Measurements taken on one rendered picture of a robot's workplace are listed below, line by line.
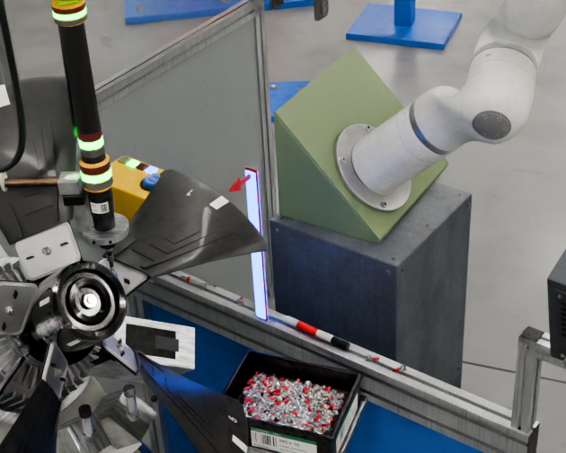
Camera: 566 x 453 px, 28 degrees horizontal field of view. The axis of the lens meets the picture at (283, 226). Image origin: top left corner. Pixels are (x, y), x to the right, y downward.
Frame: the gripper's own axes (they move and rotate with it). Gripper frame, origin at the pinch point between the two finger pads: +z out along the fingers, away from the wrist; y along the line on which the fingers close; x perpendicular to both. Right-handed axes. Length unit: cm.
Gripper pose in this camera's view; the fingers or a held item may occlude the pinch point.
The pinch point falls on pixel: (298, 6)
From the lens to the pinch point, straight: 193.9
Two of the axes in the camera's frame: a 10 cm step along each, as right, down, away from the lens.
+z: 0.5, 8.2, 5.7
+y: -8.1, -3.0, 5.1
